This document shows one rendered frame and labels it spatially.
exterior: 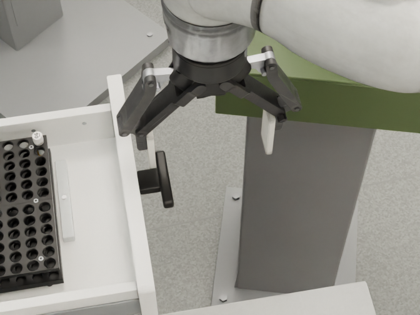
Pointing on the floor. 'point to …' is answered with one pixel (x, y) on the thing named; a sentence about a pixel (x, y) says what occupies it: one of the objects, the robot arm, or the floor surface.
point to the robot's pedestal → (292, 212)
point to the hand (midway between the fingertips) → (209, 147)
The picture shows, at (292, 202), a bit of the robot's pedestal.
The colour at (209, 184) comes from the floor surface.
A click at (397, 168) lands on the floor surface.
